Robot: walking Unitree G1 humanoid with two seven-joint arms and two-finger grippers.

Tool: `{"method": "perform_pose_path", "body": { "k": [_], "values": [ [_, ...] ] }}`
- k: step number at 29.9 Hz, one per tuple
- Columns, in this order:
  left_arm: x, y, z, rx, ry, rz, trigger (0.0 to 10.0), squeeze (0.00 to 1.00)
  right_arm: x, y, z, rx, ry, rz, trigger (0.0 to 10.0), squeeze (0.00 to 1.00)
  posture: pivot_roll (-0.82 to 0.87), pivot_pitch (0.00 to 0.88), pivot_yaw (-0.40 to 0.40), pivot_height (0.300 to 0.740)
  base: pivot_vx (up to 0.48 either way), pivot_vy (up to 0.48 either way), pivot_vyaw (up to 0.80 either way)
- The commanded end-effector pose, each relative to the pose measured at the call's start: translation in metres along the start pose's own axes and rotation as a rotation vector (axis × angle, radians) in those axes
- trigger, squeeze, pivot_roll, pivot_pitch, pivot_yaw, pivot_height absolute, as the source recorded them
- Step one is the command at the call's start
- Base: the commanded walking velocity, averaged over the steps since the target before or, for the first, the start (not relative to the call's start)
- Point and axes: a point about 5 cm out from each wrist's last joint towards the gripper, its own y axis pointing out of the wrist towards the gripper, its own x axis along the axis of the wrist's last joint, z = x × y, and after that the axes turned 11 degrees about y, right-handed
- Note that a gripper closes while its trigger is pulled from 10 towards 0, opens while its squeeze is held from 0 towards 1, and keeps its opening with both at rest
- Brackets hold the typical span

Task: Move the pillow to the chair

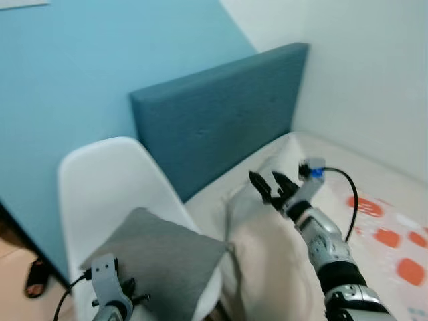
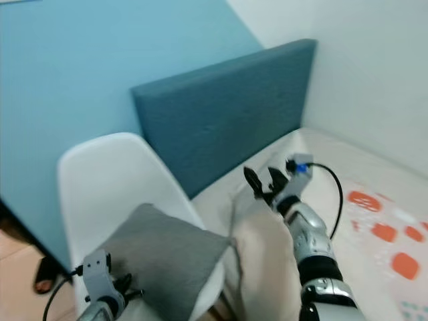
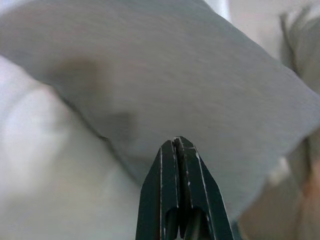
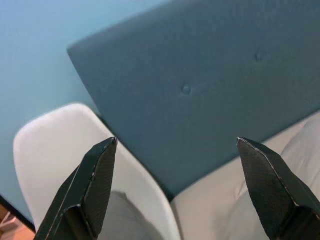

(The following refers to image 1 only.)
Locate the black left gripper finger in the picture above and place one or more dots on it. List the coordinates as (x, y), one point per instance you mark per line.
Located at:
(142, 299)

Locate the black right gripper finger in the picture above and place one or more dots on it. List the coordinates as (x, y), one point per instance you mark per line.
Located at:
(259, 185)
(283, 179)

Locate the grey square pillow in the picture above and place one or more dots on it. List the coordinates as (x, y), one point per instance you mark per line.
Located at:
(164, 257)

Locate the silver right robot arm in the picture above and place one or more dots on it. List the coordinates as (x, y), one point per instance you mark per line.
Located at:
(331, 247)

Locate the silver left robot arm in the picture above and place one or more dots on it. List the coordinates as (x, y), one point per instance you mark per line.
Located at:
(110, 313)

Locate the beige pillow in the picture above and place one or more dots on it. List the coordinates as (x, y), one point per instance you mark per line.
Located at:
(267, 261)

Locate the white plastic chair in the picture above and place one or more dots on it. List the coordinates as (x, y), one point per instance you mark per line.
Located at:
(107, 180)

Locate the blue upholstered headboard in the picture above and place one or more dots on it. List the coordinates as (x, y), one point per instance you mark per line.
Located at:
(214, 120)

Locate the dark sandal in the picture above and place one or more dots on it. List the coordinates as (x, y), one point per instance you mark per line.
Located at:
(37, 277)

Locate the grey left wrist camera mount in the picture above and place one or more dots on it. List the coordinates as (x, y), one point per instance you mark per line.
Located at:
(105, 275)

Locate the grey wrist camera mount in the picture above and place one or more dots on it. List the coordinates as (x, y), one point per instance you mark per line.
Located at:
(309, 187)
(105, 275)

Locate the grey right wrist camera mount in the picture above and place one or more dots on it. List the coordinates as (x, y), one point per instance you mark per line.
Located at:
(309, 187)

